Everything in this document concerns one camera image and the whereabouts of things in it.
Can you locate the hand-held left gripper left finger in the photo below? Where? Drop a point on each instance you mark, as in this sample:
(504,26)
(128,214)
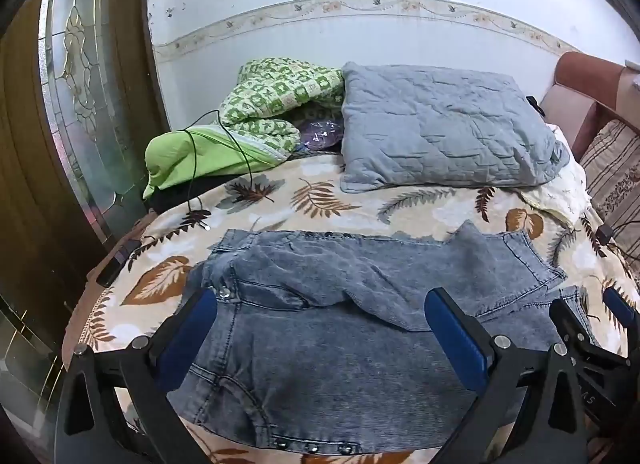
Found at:
(192,329)

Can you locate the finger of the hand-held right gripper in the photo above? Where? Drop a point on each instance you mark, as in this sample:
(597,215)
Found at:
(570,316)
(617,301)

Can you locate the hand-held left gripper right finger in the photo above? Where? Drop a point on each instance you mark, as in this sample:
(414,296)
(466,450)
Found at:
(452,329)

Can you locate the blue denim pants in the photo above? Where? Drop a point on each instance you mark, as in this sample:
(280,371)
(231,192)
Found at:
(320,339)

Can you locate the black rectangular device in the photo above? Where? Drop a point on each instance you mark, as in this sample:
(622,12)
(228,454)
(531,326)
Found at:
(119,261)

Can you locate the cream cloth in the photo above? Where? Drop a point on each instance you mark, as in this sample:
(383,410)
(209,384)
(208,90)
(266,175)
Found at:
(560,189)

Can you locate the leaf print bed sheet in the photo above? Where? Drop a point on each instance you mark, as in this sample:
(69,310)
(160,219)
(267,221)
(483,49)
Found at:
(310,199)

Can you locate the grey quilted pillow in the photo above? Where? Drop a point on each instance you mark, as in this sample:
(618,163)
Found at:
(440,129)

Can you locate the small black object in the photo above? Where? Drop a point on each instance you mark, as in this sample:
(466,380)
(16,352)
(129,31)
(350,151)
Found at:
(533,105)

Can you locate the reddish brown headboard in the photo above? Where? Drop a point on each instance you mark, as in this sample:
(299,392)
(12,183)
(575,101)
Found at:
(585,89)

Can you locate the purple patterned cloth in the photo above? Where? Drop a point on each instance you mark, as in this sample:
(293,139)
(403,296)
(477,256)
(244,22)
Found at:
(320,133)

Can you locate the green patterned quilt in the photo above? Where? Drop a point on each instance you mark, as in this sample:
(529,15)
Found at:
(270,99)

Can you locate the wooden door with stained glass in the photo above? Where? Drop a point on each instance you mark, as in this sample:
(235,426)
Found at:
(60,119)

